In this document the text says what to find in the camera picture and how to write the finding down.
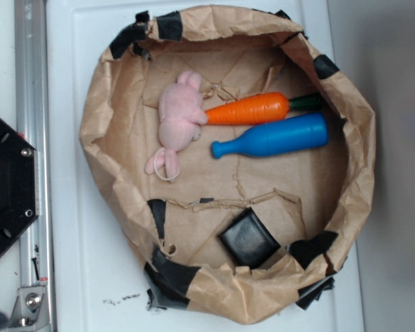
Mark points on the black square block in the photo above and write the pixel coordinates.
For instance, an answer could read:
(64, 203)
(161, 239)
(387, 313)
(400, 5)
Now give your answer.
(248, 240)

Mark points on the pink plush bunny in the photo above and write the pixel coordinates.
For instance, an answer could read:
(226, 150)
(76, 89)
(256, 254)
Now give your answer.
(181, 118)

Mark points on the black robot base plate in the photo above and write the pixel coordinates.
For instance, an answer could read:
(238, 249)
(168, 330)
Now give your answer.
(18, 207)

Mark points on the white tray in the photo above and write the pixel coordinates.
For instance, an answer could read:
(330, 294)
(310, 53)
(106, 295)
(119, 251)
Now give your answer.
(99, 284)

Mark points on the brown paper bag basin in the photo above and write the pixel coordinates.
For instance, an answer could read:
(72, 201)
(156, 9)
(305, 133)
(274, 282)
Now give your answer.
(313, 202)

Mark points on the orange toy carrot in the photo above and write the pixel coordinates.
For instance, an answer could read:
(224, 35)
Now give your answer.
(261, 108)

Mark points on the aluminium extrusion rail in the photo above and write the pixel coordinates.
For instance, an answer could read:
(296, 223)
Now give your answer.
(36, 243)

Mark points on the blue plastic bottle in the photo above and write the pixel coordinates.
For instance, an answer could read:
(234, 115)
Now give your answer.
(279, 137)

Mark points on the metal corner bracket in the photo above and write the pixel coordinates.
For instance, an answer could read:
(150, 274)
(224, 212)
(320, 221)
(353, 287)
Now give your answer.
(30, 312)

